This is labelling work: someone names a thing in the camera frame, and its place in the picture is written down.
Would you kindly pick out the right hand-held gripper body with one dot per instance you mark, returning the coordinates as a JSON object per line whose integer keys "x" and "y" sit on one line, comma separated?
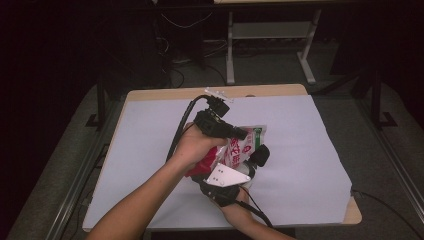
{"x": 223, "y": 193}

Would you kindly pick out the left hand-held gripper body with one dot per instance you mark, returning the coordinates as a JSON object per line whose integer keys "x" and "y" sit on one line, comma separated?
{"x": 213, "y": 125}

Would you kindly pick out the red and white snack bag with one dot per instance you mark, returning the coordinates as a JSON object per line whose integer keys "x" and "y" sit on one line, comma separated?
{"x": 236, "y": 150}

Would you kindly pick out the clear jar with black lid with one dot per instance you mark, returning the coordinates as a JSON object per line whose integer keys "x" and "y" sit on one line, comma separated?
{"x": 260, "y": 155}

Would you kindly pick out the person's right hand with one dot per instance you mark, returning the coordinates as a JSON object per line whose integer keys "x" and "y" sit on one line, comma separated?
{"x": 240, "y": 211}

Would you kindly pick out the person's left hand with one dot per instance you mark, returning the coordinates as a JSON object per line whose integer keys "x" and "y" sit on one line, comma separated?
{"x": 195, "y": 146}

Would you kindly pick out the wooden table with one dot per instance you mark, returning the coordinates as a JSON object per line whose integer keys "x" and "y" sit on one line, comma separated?
{"x": 166, "y": 93}

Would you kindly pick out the white paper sheet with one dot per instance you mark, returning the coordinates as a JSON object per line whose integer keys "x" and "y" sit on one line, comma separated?
{"x": 300, "y": 150}

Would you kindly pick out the black metal stand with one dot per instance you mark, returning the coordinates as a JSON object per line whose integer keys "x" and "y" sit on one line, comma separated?
{"x": 376, "y": 100}
{"x": 101, "y": 103}

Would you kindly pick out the white metal desk frame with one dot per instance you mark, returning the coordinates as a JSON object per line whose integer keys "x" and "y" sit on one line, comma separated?
{"x": 230, "y": 50}

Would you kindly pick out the aluminium rail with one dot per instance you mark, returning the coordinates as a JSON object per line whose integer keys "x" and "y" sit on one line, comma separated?
{"x": 75, "y": 186}
{"x": 396, "y": 166}

